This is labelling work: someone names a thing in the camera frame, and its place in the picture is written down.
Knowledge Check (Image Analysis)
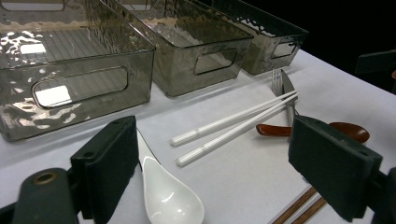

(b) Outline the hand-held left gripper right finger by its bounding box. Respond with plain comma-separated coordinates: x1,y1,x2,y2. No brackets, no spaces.
288,115,383,222

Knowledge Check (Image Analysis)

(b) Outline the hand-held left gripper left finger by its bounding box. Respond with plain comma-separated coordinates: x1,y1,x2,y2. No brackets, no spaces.
70,115,140,224

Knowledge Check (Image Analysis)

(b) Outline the brown wooden chopstick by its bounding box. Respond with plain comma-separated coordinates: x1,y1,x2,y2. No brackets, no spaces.
290,197,328,224
272,186,318,224

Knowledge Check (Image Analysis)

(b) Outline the brown wooden spoon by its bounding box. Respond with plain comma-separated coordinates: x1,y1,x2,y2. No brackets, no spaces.
255,121,371,144

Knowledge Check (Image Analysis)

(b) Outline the white ceramic spoon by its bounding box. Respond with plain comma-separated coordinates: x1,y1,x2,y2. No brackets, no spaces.
136,129,205,224

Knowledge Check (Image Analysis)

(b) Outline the metal knife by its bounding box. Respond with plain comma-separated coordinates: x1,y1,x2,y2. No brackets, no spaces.
280,68,298,127

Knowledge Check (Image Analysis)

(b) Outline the smoky clear plastic bin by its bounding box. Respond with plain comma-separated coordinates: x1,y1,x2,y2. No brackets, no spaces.
102,0,255,98
0,0,157,143
192,0,309,76

